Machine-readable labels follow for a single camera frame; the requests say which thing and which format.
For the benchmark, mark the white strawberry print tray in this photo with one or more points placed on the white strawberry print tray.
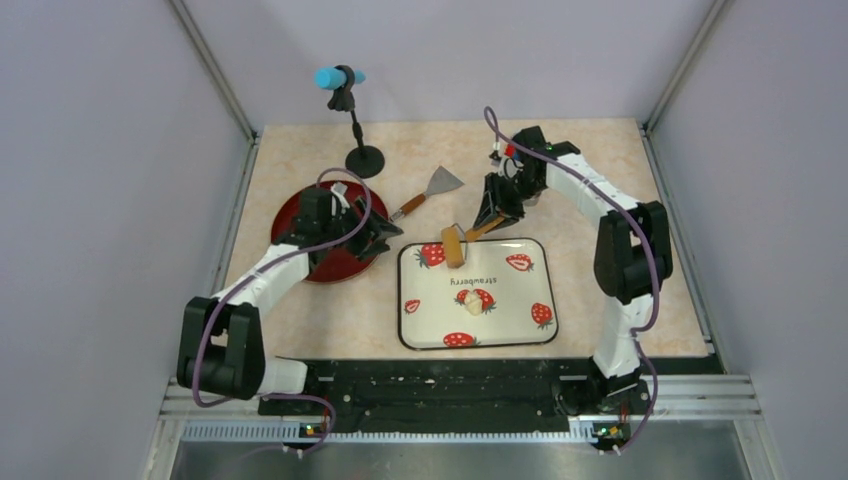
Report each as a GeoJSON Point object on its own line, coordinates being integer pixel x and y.
{"type": "Point", "coordinates": [512, 278]}

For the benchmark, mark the colourful block toy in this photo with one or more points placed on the colourful block toy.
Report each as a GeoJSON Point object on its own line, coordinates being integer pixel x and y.
{"type": "Point", "coordinates": [511, 153]}

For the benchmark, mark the dark red round plate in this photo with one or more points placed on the dark red round plate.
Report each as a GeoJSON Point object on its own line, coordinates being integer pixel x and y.
{"type": "Point", "coordinates": [334, 265]}

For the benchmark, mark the wooden dough roller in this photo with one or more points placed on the wooden dough roller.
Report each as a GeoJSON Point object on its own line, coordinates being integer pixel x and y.
{"type": "Point", "coordinates": [454, 239]}

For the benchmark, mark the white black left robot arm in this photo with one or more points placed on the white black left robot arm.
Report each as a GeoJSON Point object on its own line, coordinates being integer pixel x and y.
{"type": "Point", "coordinates": [221, 347]}

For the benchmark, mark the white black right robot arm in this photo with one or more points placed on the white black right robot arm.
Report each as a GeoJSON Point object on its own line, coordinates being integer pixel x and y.
{"type": "Point", "coordinates": [632, 255]}

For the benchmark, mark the blue toy microphone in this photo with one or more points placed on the blue toy microphone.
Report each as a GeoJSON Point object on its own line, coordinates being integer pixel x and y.
{"type": "Point", "coordinates": [333, 78]}

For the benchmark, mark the black microphone stand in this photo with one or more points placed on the black microphone stand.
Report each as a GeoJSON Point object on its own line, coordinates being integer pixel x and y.
{"type": "Point", "coordinates": [366, 161]}

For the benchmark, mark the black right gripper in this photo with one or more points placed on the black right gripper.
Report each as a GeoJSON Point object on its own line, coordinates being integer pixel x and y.
{"type": "Point", "coordinates": [513, 212]}

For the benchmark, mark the aluminium frame rail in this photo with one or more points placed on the aluminium frame rail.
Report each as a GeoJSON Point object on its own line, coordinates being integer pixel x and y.
{"type": "Point", "coordinates": [703, 427]}

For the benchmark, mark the white dough lump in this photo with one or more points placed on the white dough lump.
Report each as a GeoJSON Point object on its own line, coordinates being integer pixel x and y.
{"type": "Point", "coordinates": [473, 303]}

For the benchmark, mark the metal scraper wooden handle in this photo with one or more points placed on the metal scraper wooden handle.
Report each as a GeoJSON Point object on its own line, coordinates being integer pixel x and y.
{"type": "Point", "coordinates": [442, 181]}

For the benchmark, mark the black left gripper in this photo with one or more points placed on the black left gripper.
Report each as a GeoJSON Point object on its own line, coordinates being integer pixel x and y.
{"type": "Point", "coordinates": [378, 230]}

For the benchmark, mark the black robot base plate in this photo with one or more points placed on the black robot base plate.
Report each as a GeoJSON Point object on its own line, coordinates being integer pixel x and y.
{"type": "Point", "coordinates": [470, 396]}

